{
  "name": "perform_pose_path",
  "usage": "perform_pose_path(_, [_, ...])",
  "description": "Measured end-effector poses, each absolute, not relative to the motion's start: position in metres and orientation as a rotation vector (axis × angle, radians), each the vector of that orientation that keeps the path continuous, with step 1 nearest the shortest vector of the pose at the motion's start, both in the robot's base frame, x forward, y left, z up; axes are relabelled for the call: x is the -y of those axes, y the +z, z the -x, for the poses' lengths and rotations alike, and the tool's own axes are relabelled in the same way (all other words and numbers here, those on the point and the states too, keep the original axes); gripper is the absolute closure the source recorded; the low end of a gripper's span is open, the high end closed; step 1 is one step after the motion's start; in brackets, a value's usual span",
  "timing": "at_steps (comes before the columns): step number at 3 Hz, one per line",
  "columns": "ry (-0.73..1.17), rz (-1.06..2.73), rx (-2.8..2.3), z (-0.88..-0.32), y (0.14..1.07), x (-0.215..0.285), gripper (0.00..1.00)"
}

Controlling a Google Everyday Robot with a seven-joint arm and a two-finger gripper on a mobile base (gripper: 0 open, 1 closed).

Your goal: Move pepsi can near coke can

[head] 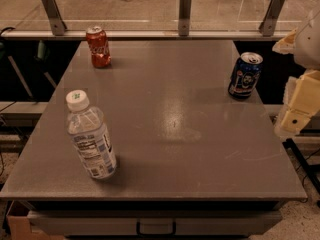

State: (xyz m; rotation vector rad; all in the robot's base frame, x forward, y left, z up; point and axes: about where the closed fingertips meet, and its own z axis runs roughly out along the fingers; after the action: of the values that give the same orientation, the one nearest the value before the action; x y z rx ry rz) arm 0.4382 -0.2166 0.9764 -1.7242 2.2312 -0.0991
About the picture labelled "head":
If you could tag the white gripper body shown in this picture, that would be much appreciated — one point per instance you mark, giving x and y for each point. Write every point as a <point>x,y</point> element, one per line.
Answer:
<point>310,45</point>

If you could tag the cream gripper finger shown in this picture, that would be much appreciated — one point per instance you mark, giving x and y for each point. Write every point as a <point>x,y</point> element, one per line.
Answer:
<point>286,44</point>
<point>301,101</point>

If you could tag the blue pepsi can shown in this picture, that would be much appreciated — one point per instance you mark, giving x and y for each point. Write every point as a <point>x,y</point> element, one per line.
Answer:
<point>245,75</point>

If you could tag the red coke can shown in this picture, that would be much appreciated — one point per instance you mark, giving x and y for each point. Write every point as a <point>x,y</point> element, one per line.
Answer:
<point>98,44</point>

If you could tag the black stand leg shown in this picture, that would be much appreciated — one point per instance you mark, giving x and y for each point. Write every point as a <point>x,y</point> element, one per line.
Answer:
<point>312,170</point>

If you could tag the grey table drawer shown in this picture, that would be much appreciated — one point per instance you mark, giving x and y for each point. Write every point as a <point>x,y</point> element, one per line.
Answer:
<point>101,223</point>

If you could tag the clear plastic water bottle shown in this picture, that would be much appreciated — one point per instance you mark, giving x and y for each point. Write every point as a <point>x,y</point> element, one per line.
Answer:
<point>90,136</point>

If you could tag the cardboard box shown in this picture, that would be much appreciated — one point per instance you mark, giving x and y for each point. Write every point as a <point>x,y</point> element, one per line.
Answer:
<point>21,228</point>

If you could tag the right metal railing bracket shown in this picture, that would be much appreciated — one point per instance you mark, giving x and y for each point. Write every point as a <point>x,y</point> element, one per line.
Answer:
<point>268,25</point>

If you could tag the metal railing bracket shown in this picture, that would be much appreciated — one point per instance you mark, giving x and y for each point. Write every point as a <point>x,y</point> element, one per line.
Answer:
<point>268,25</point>
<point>57,25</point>
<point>184,17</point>

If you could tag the middle metal railing bracket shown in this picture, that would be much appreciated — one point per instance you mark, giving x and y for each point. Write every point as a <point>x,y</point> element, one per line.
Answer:
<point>184,17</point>

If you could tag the black drawer handle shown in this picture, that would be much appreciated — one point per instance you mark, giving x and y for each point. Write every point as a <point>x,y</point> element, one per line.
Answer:
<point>148,227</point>

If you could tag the left metal railing bracket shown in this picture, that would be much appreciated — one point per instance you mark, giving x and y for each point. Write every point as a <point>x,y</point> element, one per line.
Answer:
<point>57,25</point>

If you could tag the horizontal metal rail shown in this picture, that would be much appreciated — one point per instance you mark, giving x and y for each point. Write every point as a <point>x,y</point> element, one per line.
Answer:
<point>127,35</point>

